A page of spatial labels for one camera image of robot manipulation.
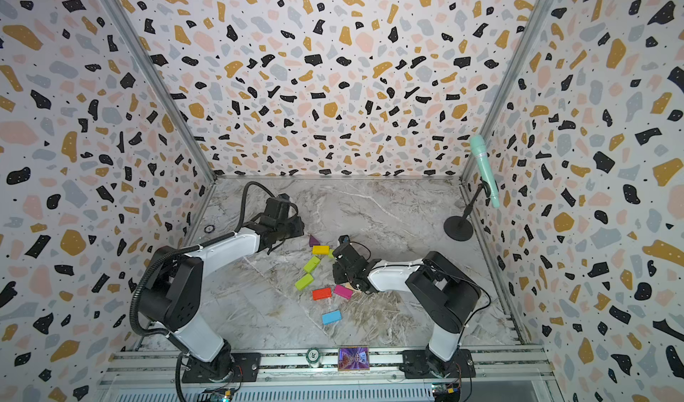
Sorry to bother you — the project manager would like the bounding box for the aluminium corner post left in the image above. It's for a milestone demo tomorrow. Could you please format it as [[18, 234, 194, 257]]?
[[99, 0, 217, 184]]

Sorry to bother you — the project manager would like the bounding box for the red block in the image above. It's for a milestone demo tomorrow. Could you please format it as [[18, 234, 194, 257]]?
[[312, 287, 332, 300]]

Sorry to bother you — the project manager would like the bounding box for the aluminium corner post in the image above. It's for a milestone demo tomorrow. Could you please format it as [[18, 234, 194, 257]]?
[[454, 0, 554, 186], [99, 0, 217, 184]]

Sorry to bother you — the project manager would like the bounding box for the yellow block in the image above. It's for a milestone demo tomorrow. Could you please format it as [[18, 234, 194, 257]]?
[[312, 245, 331, 256]]

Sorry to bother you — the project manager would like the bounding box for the colourful small screen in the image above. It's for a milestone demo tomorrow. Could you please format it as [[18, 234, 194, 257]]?
[[338, 346, 371, 372]]

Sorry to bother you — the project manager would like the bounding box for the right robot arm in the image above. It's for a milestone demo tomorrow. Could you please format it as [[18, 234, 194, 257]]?
[[332, 236, 485, 378]]

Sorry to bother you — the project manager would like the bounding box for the light blue block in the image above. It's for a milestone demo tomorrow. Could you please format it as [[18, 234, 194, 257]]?
[[322, 310, 342, 325]]

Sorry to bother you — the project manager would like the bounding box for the magenta block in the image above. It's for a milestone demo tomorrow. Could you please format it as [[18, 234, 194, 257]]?
[[333, 284, 354, 300]]

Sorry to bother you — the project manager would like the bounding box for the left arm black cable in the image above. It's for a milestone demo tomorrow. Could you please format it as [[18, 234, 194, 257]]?
[[234, 181, 276, 235]]

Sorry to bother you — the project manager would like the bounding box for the aluminium corner post right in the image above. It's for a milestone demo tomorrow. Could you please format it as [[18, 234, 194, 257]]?
[[454, 0, 554, 186]]

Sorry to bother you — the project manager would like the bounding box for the mint green microphone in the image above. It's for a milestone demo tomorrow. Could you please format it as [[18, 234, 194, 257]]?
[[470, 135, 501, 209]]

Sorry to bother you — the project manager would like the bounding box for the round green button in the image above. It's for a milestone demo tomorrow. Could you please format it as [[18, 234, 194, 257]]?
[[306, 349, 321, 367]]

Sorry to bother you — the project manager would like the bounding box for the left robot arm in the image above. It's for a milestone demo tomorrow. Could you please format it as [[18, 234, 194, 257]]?
[[128, 194, 305, 382]]

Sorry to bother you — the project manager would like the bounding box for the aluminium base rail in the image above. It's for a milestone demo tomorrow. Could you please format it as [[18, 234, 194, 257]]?
[[94, 346, 563, 401]]

